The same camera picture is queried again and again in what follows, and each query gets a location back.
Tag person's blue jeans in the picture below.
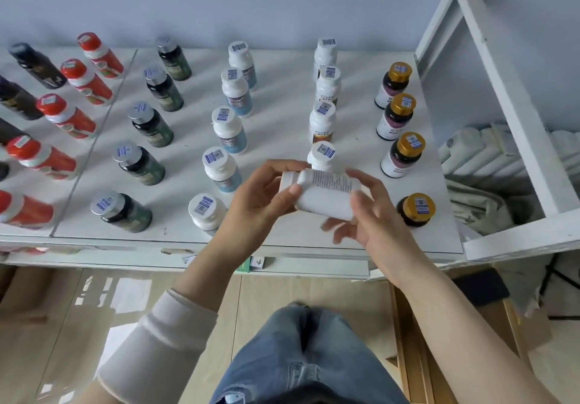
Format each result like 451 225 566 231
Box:
209 304 411 404

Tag person's left forearm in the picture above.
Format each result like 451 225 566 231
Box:
72 243 254 404

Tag silver cap green bottle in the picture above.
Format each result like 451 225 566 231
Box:
127 101 175 148
156 36 193 82
112 141 166 186
90 190 153 234
143 65 185 113

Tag gold cap dark bottle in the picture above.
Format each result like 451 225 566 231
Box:
376 92 417 142
380 131 427 179
374 61 413 110
396 192 437 228

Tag white knit wristband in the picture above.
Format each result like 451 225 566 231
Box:
95 289 219 404

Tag black phone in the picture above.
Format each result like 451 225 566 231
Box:
453 267 511 309

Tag row of red-capped orange bottles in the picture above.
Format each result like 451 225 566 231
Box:
0 47 138 239

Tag white metal shelf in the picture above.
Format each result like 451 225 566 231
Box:
0 0 580 282

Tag white radiator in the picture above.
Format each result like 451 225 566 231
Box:
437 121 580 191

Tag grey green cloth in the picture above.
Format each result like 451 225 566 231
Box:
443 179 544 237

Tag person's right hand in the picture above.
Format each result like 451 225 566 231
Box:
320 168 437 289

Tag small paper label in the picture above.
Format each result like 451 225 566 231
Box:
235 256 266 273

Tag white cap blue bottle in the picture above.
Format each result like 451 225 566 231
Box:
202 146 243 193
228 40 258 90
188 192 229 236
221 67 254 118
211 105 249 155

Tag person's left hand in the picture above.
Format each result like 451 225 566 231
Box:
213 159 312 264

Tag person's right forearm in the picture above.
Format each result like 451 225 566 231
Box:
394 258 558 404

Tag black tripod stand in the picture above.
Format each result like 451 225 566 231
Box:
536 252 580 321

